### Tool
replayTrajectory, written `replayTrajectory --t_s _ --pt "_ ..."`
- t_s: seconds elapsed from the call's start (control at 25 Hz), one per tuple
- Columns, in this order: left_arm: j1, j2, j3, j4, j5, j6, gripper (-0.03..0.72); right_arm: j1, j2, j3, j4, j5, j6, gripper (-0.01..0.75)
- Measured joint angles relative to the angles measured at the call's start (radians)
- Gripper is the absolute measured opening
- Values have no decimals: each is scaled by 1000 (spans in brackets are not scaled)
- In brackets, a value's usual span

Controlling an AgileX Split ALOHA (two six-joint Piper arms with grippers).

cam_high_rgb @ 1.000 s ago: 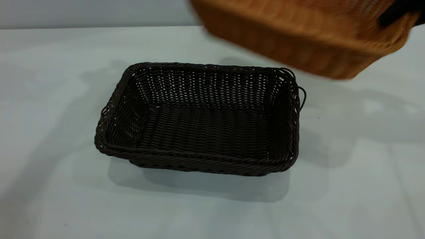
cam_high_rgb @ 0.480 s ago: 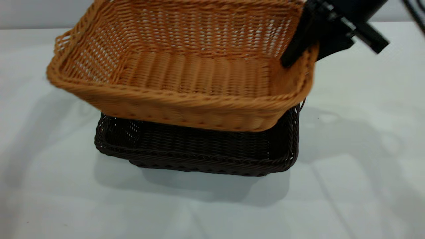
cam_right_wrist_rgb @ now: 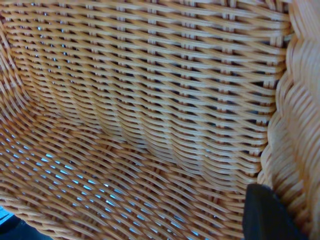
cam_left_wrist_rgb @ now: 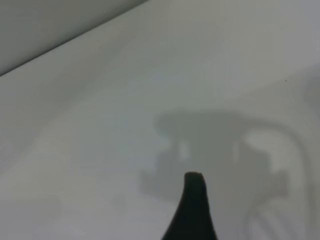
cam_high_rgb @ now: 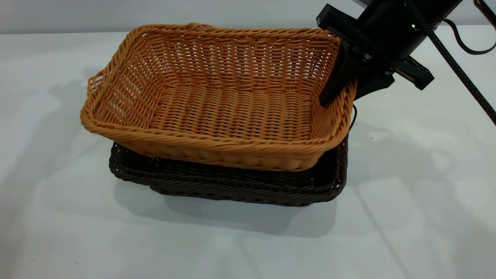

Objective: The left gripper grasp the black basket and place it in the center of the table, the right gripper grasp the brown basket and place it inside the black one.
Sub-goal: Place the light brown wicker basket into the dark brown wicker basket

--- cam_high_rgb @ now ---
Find black braided cable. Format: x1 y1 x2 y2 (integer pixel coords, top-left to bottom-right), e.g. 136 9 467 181
403 0 496 126

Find black wicker basket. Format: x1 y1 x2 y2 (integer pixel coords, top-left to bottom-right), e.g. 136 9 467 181
109 105 356 207

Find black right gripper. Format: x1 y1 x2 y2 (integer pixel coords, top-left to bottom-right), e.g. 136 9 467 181
316 4 435 107

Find dark brown thin cable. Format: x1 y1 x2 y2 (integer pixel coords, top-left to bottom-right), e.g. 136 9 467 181
444 0 496 55

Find orange wicker basket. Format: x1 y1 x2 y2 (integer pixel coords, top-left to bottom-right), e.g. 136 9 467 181
80 22 358 172

